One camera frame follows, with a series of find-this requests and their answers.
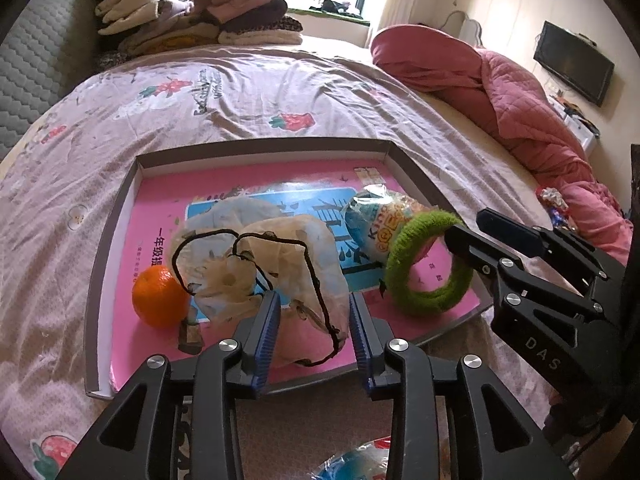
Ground green fuzzy ring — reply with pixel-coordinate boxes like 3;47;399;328
385;210;475;317

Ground white television cabinet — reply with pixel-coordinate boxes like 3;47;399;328
547;92;601;153

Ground black television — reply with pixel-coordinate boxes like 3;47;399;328
533;21;616;107

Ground pink and blue book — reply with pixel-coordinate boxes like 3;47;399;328
109;157;481;391

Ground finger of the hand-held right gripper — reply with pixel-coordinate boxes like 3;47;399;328
476;208;608;281
444;224;601;321

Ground grey quilted headboard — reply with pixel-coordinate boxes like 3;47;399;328
0;0;101;161

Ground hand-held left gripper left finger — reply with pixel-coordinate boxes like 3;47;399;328
55;290;282;480

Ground pink quilt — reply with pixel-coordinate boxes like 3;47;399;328
370;24;633;266

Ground strawberry print bedsheet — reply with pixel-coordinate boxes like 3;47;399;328
0;42;551;480

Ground orange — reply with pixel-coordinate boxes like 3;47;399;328
132;266;192;330

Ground dark clothes on windowsill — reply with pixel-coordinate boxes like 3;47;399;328
320;0;362;17

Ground red and blue snack pack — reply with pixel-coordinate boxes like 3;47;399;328
347;185;436;266
309;436;392;480

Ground pile of folded clothes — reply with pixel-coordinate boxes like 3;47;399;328
90;0;305;56

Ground translucent bag with black string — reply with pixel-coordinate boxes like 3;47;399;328
170;197;351;368

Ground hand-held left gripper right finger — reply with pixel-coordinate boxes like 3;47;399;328
348;291;576;480

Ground shallow grey cardboard box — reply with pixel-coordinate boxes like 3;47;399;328
84;138;496;400

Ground colourful small toys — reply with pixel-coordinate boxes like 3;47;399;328
536;186;581;233

